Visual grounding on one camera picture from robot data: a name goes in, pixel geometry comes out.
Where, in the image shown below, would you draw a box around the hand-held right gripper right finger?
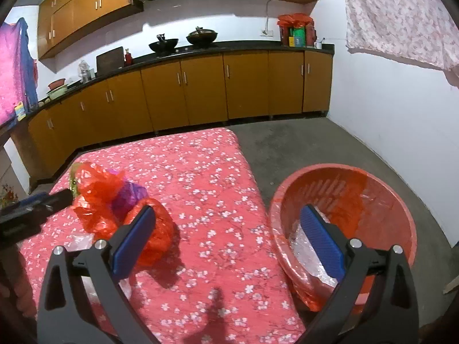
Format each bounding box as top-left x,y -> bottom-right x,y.
300,204 -> 420,344

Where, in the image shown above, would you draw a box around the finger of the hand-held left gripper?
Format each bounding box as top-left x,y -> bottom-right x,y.
0,189 -> 73,224

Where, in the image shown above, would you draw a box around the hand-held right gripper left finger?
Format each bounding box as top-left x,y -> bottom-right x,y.
38,204 -> 156,344

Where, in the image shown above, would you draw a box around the red plastic bag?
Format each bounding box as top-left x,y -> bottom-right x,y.
73,162 -> 127,240
122,201 -> 173,267

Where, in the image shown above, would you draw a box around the purple plastic bag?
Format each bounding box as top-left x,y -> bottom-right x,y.
110,180 -> 149,217

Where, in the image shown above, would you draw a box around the yellow-green snack packet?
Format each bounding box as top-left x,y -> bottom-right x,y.
69,165 -> 84,198

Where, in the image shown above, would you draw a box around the clear plastic film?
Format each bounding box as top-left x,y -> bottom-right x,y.
68,234 -> 135,298

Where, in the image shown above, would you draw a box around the red plastic basket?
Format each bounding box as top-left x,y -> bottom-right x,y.
269,163 -> 418,312

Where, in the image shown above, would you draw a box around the red basket liner bag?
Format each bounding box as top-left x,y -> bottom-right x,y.
269,163 -> 418,312

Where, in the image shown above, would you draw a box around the person's left forearm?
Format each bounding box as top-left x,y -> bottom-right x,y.
0,244 -> 38,318

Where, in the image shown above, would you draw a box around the white flower-print panel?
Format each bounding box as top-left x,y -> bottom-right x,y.
0,147 -> 31,208

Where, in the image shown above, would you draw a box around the red floral quilt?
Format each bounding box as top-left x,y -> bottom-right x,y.
18,127 -> 305,344

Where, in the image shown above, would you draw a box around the pink and blue hanging cloth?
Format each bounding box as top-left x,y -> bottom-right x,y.
0,18 -> 39,126

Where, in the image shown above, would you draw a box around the clear jar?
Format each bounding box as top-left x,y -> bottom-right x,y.
78,60 -> 96,83

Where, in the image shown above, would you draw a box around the dark cutting board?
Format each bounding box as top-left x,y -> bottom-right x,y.
96,47 -> 124,75

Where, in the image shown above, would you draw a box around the wooden lower cabinets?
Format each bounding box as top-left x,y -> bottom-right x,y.
28,51 -> 334,183

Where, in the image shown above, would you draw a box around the wooden cabinets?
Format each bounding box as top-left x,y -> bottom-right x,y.
28,51 -> 334,183
37,0 -> 320,61

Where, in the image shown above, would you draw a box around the wooden upper cabinets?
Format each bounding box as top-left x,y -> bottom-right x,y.
37,0 -> 320,61

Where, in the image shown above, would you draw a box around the black kitchen countertop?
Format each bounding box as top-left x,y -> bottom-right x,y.
0,41 -> 335,130

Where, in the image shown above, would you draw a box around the black lidded wok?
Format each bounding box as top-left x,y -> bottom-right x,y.
186,26 -> 219,46

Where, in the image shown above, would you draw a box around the red bag on thermoses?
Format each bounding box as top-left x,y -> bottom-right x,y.
277,13 -> 312,28

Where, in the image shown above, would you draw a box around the white floral hanging sheet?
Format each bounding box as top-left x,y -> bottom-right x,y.
339,0 -> 459,72

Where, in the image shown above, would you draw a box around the white cable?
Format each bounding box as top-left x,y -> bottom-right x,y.
264,0 -> 275,31

